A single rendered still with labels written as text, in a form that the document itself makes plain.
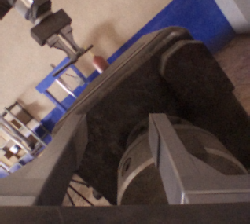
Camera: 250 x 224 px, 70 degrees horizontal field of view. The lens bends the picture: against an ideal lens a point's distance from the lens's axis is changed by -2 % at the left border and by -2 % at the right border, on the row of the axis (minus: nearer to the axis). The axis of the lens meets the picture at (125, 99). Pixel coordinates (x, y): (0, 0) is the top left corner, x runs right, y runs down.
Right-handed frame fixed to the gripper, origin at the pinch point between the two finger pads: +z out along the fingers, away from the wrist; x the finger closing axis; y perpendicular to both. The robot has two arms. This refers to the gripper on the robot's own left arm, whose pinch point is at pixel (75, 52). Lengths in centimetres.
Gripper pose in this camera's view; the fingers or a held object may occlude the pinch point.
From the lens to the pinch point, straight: 66.5
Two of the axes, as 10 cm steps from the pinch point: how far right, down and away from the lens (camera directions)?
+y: -4.3, 1.1, 8.9
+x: -6.2, 6.9, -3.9
